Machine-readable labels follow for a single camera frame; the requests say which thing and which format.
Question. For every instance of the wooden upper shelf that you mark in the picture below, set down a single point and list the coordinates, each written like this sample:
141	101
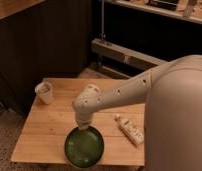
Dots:
186	10

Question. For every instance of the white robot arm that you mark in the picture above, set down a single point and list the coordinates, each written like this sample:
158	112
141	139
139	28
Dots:
172	95

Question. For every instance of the green ceramic bowl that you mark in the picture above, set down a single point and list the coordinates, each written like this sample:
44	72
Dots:
84	148

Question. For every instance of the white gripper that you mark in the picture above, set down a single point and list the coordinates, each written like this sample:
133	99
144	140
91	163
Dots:
83	125

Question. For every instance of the white paper cup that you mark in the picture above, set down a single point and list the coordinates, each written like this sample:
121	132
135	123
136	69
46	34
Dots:
44	91

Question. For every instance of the white plastic bottle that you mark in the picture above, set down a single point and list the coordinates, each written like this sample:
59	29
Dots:
134	134

